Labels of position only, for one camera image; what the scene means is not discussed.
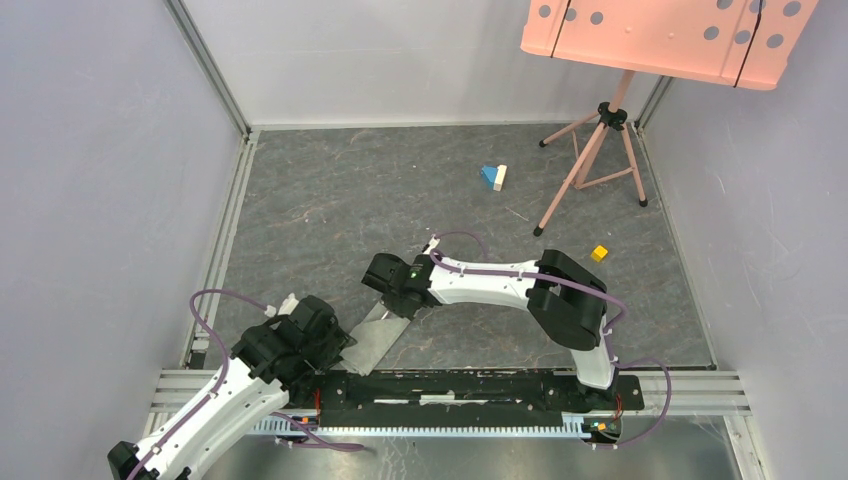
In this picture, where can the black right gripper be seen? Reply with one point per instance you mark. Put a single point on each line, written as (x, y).
(391, 302)

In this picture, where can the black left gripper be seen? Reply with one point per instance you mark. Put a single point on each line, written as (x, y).
(336, 340)

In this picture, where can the grey cloth napkin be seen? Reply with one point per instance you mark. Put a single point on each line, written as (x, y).
(373, 336)

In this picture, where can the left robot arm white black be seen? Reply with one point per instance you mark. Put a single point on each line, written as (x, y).
(280, 362)

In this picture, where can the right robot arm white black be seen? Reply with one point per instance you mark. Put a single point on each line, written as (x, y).
(568, 302)

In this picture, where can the blue and white block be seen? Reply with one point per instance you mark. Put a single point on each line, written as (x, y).
(494, 176)

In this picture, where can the yellow cube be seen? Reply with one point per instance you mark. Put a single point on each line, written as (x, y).
(599, 253)

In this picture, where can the pink music stand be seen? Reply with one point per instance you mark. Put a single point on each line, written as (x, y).
(741, 44)

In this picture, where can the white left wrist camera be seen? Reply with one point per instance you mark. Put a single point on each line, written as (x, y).
(286, 307)

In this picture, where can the white slotted cable duct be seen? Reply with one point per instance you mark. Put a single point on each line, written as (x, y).
(569, 427)

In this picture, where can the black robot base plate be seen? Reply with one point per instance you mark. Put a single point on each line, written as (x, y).
(459, 398)

